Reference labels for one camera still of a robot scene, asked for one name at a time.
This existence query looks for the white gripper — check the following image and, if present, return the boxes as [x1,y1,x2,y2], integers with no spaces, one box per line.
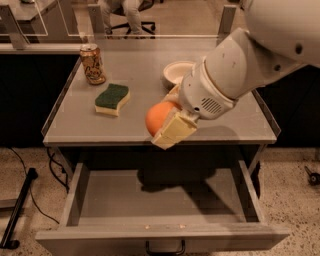
[151,61,237,150]

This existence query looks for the orange fruit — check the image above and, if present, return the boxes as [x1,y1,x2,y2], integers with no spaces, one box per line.
[145,101,181,136]

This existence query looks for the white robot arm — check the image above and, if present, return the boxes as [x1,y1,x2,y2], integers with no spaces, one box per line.
[152,0,320,149]

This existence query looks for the grey open top drawer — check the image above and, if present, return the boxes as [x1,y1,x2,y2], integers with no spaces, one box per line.
[36,161,289,256]

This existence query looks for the white bowl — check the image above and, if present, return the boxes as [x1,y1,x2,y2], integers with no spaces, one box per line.
[162,61,194,90]

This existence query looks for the green yellow sponge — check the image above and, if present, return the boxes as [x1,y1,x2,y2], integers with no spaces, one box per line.
[95,83,130,116]

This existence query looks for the orange soda can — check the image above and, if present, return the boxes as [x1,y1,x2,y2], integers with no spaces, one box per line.
[80,43,106,85]

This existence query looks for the grey cabinet table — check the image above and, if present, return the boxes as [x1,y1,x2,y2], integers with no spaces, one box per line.
[41,37,282,181]

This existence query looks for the black office chair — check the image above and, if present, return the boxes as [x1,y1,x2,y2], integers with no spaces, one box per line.
[106,0,154,36]

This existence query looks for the seated person legs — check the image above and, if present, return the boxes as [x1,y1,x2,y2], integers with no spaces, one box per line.
[98,0,143,35]

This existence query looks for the black caster wheel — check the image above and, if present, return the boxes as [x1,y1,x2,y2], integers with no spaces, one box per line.
[304,166,320,186]

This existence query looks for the black metal stand leg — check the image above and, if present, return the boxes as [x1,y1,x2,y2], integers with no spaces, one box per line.
[0,168,38,250]

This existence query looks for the black floor cable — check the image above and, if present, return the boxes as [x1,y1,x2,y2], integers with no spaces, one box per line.
[6,146,71,224]

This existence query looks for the black drawer handle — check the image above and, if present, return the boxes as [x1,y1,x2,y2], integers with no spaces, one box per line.
[145,240,186,256]

